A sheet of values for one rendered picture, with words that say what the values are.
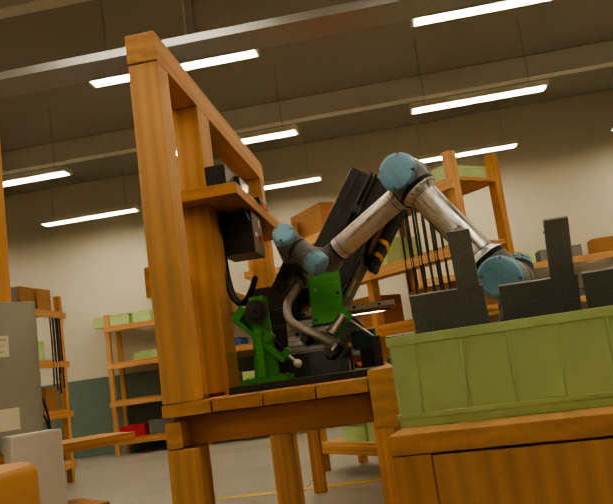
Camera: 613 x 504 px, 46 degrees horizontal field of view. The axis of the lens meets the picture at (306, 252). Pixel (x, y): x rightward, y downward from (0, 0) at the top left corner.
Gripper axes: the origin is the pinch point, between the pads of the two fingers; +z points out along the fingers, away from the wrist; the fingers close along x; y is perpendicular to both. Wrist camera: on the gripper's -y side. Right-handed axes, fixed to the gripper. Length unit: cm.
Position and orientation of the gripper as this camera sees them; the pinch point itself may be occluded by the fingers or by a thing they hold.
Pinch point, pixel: (298, 285)
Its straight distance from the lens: 254.1
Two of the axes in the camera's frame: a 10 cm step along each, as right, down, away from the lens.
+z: 1.6, 4.7, 8.7
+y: 5.8, -7.6, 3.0
